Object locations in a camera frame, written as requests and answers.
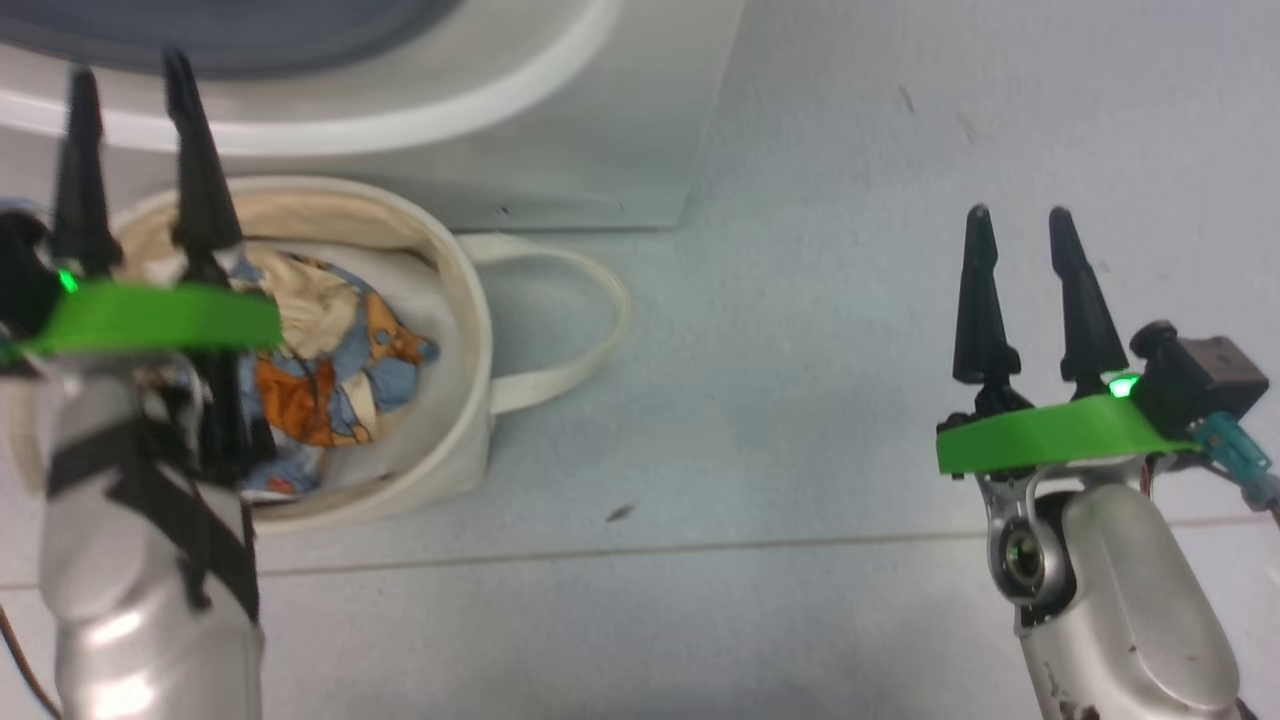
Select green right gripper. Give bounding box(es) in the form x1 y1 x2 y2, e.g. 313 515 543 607
936 204 1198 477

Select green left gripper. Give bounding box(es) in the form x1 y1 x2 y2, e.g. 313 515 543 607
14 45 283 358

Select blue orange patterned clothes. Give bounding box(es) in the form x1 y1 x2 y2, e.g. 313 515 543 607
170 248 442 498

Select cream canvas laundry basket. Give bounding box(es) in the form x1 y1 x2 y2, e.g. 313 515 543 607
95 175 632 533

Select white front-load washing machine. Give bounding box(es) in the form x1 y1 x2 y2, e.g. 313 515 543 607
0 0 747 232

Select white pillow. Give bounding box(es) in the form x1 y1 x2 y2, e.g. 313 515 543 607
235 238 473 483

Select teal plug right camera cable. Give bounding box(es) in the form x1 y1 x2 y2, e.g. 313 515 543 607
1192 411 1280 526

